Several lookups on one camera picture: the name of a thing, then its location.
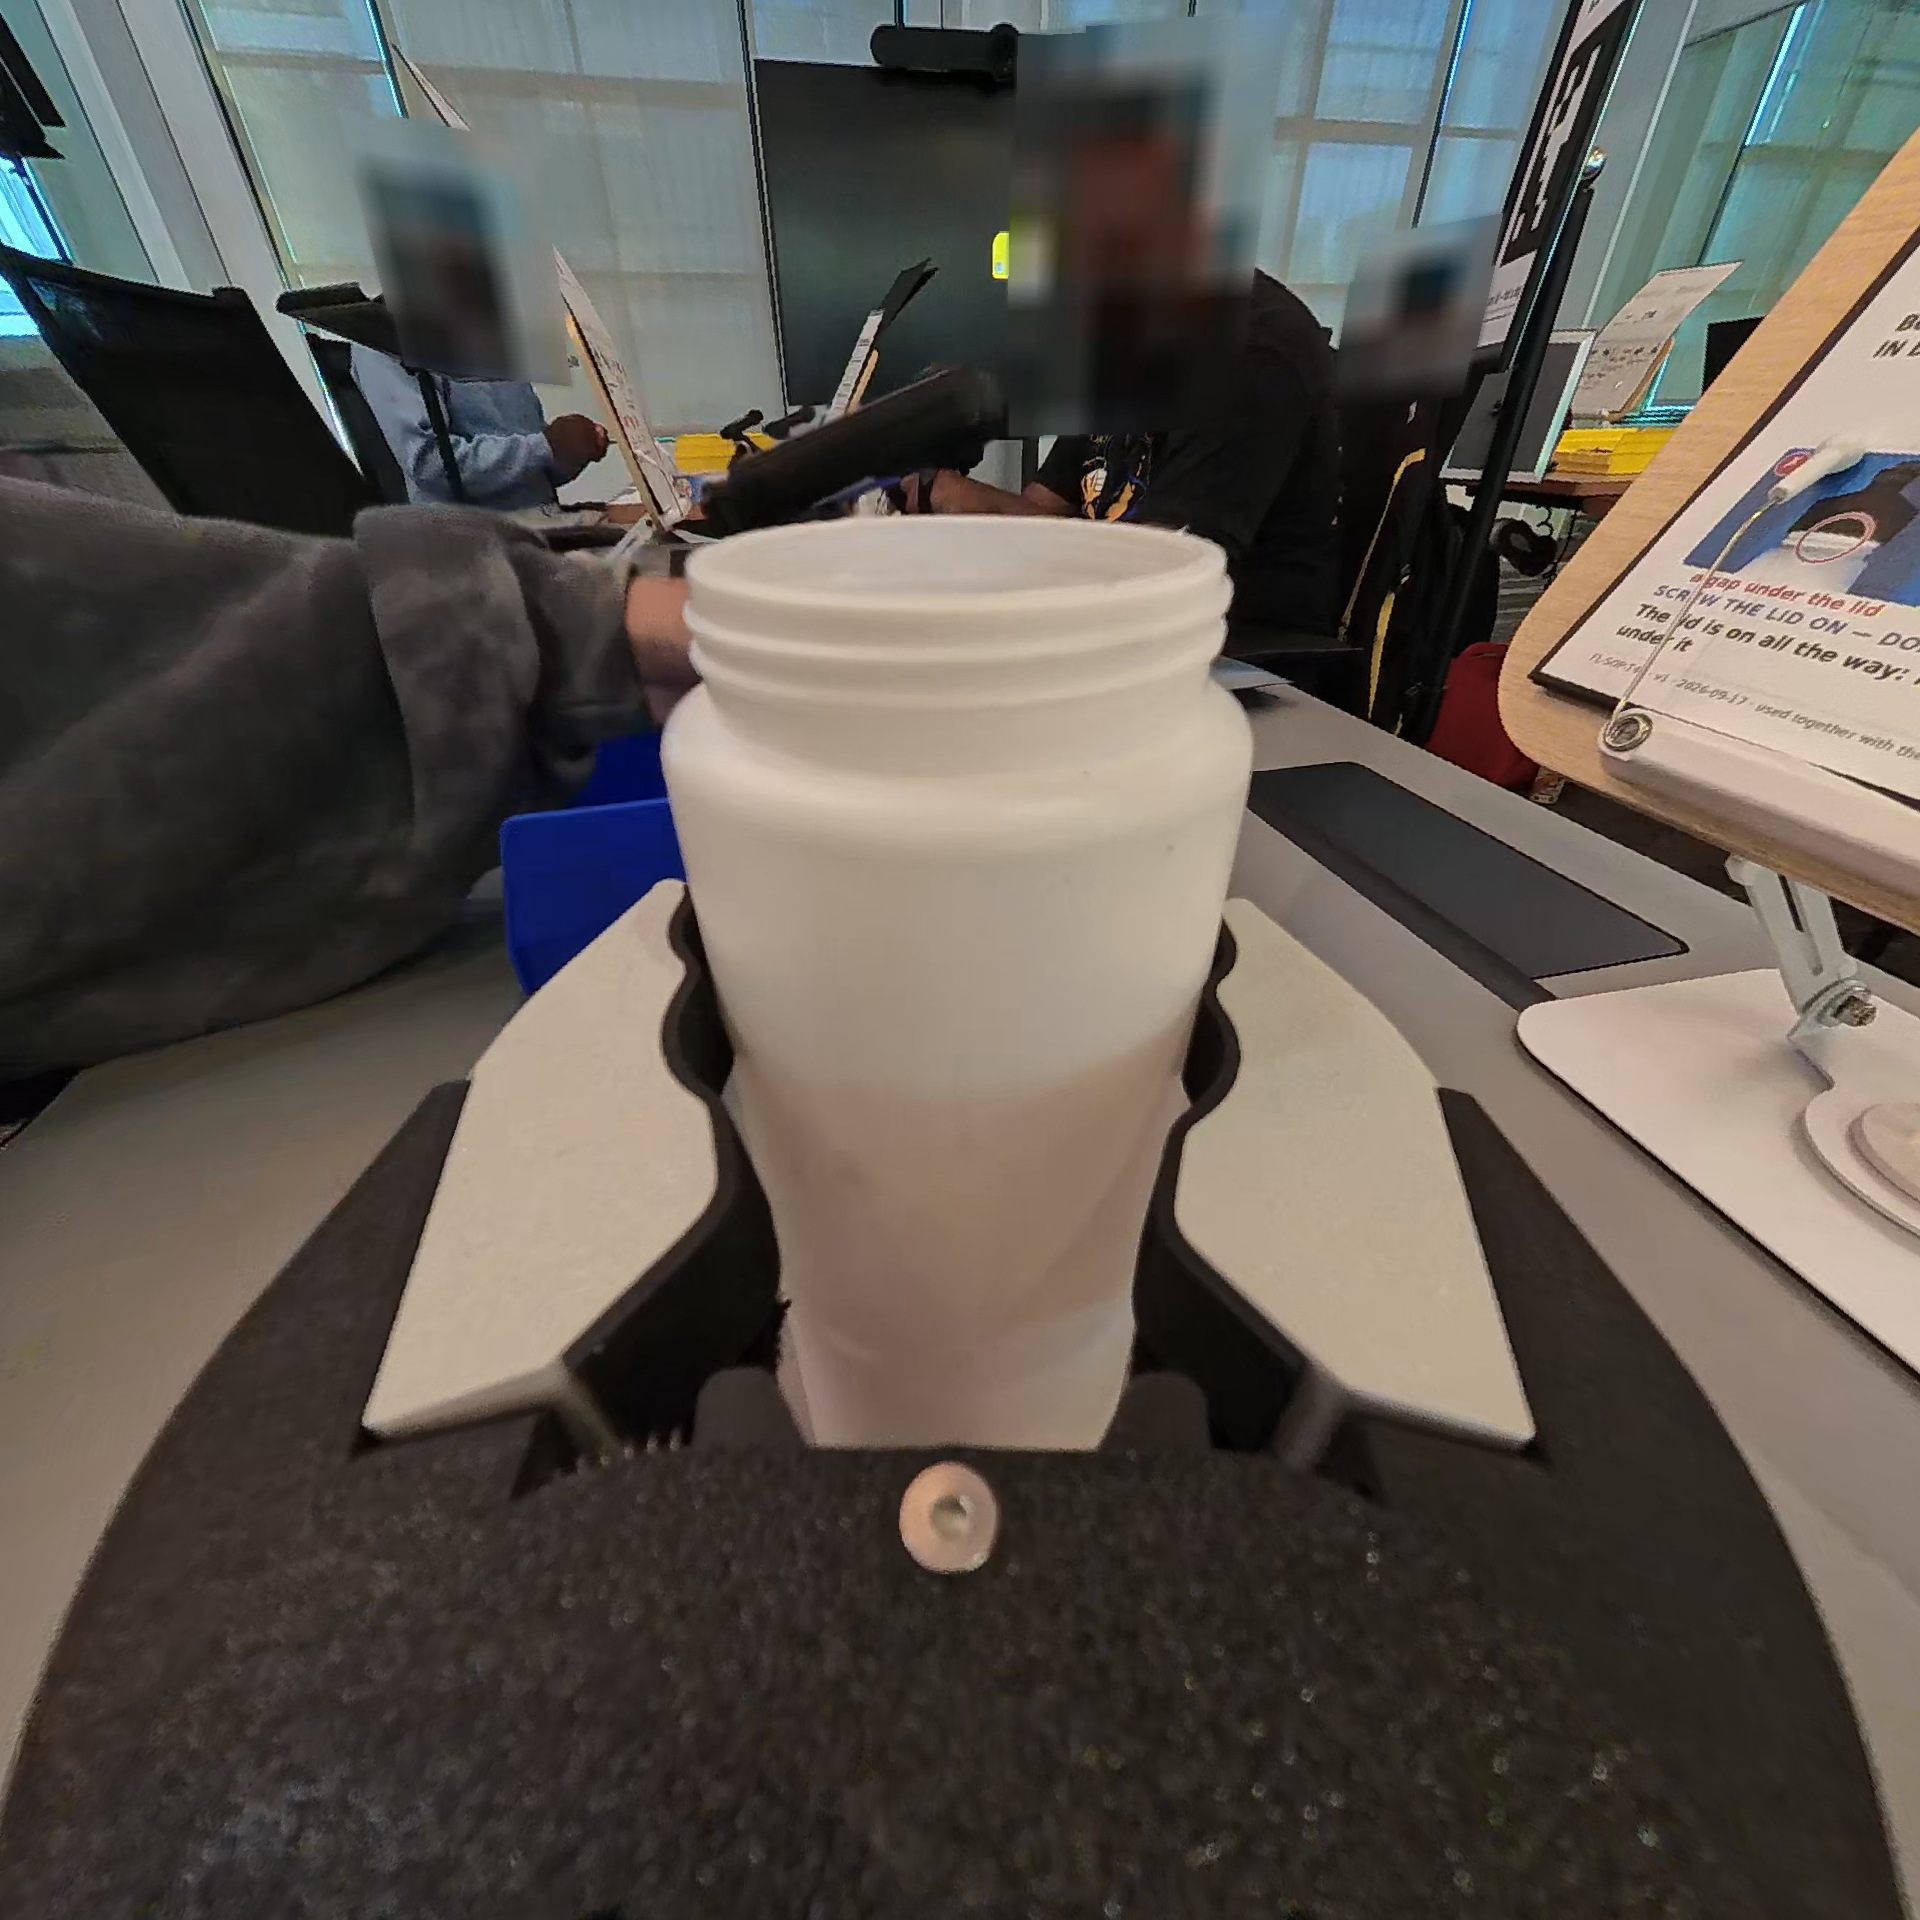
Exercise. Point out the black handheld device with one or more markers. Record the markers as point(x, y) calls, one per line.
point(869, 442)

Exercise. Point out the black office chair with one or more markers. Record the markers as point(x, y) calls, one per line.
point(165, 388)

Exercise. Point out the black monitor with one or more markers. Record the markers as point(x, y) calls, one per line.
point(869, 224)

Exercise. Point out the white plastic bottle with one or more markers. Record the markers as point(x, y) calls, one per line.
point(961, 900)

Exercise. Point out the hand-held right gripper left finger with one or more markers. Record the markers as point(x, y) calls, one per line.
point(556, 1200)

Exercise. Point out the wooden instruction board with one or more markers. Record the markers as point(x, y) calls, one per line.
point(1651, 493)

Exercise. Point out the red bag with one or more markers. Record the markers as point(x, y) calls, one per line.
point(1477, 721)

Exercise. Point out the tilted instruction board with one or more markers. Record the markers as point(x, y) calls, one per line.
point(621, 405)

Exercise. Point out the blue plastic bin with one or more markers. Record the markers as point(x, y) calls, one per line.
point(586, 885)

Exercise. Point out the stack of yellow bins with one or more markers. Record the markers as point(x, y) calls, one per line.
point(1612, 445)

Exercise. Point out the printed instruction sheet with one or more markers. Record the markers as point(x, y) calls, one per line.
point(1798, 660)

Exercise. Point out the black marker banner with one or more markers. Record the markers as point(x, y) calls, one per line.
point(1558, 120)

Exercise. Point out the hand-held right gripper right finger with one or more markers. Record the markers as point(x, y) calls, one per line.
point(1336, 1200)

